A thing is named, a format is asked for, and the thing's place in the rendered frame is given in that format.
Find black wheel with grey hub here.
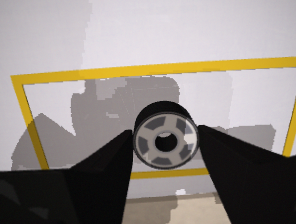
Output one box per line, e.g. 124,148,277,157
132,101,200,170

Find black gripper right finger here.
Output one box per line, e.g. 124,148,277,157
197,125,296,224

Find yellow rectangular outline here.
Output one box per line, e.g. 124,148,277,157
10,56,296,179

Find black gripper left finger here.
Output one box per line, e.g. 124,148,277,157
0,129,133,224

